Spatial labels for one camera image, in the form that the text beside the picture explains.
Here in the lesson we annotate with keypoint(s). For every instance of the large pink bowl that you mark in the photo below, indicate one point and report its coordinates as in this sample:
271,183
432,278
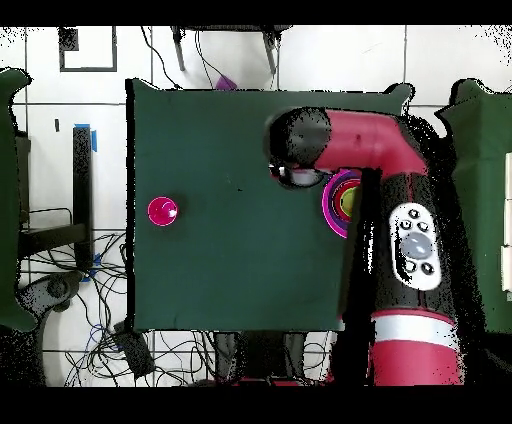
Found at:
324,208

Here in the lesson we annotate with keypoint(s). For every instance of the small pinkish red bowl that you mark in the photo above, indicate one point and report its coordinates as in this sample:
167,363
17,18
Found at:
335,200

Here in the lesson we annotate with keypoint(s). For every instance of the purple bowl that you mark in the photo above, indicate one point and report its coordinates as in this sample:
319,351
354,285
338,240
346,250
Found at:
330,216

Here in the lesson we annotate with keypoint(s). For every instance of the pinkish red cup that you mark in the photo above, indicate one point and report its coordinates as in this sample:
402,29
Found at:
159,214

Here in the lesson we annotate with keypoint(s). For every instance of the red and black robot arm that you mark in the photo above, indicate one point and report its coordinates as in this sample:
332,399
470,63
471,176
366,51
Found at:
360,140

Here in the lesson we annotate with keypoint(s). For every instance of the small purple object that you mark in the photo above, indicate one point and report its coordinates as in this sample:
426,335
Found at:
224,84

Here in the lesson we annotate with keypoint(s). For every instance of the dark green tablecloth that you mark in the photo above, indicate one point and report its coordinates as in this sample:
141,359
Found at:
200,240

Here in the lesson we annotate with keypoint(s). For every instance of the black metal stand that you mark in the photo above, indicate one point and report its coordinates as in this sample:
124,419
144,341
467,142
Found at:
82,180

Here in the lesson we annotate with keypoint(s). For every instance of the green cloth covered table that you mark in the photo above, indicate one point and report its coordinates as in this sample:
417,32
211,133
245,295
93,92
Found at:
8,200
480,200

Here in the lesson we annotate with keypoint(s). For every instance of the black power brick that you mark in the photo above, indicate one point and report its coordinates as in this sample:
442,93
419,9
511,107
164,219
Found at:
134,352

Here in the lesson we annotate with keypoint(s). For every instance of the black camera tripod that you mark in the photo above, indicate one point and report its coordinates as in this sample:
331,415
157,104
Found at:
179,52

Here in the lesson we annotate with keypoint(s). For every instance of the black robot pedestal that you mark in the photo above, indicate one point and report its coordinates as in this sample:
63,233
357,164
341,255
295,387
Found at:
260,356

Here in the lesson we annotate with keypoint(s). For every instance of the black square frame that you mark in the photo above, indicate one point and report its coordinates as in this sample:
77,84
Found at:
88,70

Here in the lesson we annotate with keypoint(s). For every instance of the dark grey pedestal leg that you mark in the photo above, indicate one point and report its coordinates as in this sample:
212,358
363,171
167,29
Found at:
56,288

